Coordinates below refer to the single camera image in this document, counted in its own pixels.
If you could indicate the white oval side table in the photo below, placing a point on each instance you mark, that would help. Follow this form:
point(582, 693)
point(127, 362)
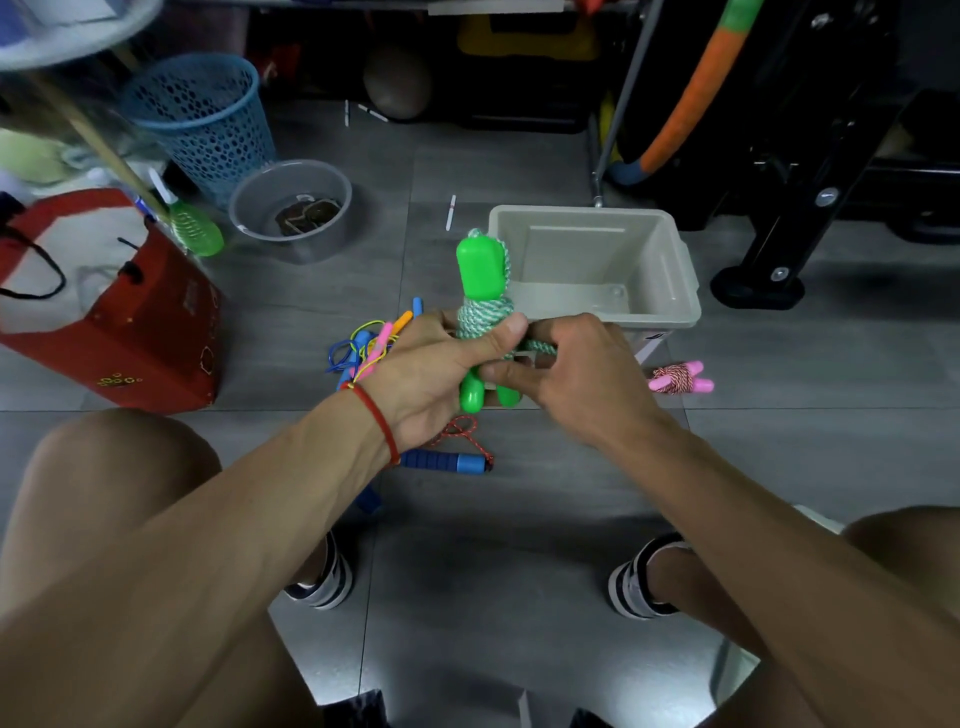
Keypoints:
point(75, 37)

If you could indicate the person's right shoe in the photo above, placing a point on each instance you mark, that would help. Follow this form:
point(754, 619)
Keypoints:
point(630, 592)

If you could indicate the person's shoe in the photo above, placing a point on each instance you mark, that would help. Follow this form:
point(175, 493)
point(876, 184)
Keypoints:
point(330, 585)
point(630, 592)

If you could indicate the person's leg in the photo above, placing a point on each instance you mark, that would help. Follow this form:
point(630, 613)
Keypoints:
point(907, 555)
point(97, 472)

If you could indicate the black weight machine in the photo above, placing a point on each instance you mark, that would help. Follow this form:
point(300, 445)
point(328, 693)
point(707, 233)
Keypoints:
point(802, 180)

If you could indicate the multicoloured hula hoop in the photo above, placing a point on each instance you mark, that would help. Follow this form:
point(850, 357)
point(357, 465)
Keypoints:
point(697, 82)

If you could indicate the yellow flat board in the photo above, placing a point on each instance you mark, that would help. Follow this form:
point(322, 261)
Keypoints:
point(484, 41)

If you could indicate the person's left hand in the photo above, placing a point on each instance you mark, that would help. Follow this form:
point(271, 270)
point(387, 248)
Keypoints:
point(427, 382)

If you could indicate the black rectangular pad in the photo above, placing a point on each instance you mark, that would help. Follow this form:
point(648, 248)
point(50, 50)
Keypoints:
point(11, 208)

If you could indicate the grey plastic storage bin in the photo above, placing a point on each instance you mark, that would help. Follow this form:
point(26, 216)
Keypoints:
point(592, 255)

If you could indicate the clear bin lid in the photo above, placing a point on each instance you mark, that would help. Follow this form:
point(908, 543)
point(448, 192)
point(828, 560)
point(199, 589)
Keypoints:
point(817, 519)

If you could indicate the person's left shoe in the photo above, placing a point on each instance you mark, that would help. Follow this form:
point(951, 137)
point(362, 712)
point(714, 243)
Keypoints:
point(330, 585)

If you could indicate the person's left leg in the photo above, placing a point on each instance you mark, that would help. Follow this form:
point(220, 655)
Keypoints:
point(97, 472)

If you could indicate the green spray bottle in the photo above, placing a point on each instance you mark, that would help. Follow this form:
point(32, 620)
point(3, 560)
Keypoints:
point(196, 230)

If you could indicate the blue mesh wastebasket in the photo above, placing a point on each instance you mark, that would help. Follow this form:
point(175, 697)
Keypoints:
point(202, 135)

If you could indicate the person's right leg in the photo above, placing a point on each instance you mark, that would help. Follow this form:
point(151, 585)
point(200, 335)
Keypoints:
point(907, 555)

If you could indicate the person's left forearm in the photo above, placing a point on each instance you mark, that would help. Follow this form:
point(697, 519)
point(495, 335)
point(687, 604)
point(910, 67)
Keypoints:
point(187, 555)

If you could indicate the person's right forearm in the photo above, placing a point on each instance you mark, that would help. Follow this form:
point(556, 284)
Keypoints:
point(802, 577)

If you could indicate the red paper bag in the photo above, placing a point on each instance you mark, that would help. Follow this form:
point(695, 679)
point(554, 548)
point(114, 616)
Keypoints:
point(157, 337)

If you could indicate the grey plastic basin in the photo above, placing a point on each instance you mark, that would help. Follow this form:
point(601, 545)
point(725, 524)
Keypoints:
point(251, 210)

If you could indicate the clear plastic bag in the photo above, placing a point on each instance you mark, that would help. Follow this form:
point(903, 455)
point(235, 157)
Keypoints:
point(37, 150)

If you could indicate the brown ball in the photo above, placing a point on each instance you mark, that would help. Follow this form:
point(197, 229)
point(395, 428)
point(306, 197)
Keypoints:
point(397, 82)

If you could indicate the person's right hand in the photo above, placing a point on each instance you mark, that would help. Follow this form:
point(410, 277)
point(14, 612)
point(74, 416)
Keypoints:
point(592, 375)

